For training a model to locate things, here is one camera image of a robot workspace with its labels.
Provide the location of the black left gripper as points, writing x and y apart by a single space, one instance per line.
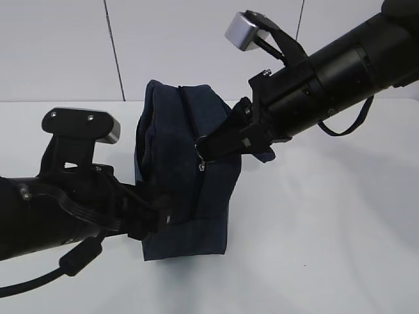
142 208

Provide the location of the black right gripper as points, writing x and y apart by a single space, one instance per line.
282 105

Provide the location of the dark blue lunch bag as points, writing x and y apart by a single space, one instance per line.
173 119

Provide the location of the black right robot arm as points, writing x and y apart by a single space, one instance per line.
380 53

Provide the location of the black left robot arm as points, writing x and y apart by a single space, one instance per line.
56 209

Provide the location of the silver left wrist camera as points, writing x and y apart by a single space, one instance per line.
75 132

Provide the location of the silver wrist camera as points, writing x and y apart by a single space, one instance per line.
250 30
75 132

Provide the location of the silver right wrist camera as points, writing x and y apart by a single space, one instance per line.
250 30

